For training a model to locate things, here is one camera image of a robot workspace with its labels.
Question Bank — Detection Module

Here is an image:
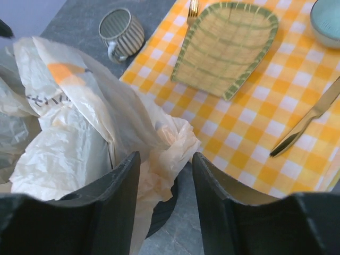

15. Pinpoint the woven bamboo tray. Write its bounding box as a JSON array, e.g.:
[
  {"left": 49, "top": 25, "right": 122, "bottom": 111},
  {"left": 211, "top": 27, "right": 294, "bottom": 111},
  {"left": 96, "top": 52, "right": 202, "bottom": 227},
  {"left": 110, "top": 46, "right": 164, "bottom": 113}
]
[{"left": 171, "top": 2, "right": 279, "bottom": 101}]

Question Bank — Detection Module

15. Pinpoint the gold fork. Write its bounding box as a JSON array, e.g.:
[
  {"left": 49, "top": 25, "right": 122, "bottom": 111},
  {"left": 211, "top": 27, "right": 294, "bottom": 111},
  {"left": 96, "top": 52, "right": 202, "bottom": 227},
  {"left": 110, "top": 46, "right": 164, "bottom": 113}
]
[{"left": 186, "top": 0, "right": 199, "bottom": 33}]

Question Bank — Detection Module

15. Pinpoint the orange banana print plastic bag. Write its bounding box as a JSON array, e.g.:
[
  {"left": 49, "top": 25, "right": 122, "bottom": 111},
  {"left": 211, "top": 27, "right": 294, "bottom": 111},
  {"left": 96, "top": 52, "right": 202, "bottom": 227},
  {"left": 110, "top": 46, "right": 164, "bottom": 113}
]
[{"left": 1, "top": 37, "right": 200, "bottom": 254}]

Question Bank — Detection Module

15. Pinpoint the light blue ceramic bowl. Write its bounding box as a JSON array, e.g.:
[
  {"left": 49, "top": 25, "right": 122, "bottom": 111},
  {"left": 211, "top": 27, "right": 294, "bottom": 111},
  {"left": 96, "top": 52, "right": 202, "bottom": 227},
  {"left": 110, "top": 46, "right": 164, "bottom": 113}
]
[{"left": 310, "top": 0, "right": 339, "bottom": 49}]

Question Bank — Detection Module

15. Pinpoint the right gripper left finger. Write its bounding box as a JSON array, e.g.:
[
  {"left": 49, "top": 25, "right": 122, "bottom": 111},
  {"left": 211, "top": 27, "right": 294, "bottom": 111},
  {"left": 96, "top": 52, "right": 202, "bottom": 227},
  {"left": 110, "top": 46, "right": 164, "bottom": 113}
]
[{"left": 1, "top": 152, "right": 140, "bottom": 254}]

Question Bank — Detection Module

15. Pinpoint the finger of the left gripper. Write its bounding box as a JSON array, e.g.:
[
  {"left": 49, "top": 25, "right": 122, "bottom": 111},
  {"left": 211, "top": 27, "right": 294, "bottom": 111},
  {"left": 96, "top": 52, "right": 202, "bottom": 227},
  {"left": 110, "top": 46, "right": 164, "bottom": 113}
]
[{"left": 0, "top": 20, "right": 13, "bottom": 39}]

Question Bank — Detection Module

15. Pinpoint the yellow white checkered cloth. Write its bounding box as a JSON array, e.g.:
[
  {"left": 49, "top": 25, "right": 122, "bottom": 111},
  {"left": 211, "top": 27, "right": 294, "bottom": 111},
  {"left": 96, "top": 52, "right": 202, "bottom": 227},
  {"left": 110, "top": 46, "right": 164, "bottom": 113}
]
[{"left": 121, "top": 1, "right": 339, "bottom": 198}]

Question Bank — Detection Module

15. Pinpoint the striped ceramic cup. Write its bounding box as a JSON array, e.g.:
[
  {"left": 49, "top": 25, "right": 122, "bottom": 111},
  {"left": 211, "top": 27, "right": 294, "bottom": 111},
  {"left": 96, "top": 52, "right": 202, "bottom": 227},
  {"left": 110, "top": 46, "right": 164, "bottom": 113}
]
[{"left": 98, "top": 8, "right": 145, "bottom": 63}]

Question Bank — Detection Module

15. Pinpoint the gold knife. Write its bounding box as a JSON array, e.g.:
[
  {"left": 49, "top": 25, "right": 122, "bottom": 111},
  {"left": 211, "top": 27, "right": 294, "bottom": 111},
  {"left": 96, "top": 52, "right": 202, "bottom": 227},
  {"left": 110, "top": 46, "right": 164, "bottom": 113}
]
[{"left": 269, "top": 78, "right": 339, "bottom": 157}]

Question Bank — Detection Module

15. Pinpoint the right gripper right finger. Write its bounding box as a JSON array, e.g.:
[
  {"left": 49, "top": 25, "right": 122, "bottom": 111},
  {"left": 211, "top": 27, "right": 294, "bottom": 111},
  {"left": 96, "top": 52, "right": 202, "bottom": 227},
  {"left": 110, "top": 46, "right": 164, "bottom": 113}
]
[{"left": 192, "top": 152, "right": 339, "bottom": 254}]

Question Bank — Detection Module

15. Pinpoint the black plastic trash bin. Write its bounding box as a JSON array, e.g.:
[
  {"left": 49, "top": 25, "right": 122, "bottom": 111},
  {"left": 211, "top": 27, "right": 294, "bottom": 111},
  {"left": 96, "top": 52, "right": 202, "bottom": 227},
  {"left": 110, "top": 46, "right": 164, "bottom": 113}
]
[{"left": 146, "top": 178, "right": 179, "bottom": 238}]

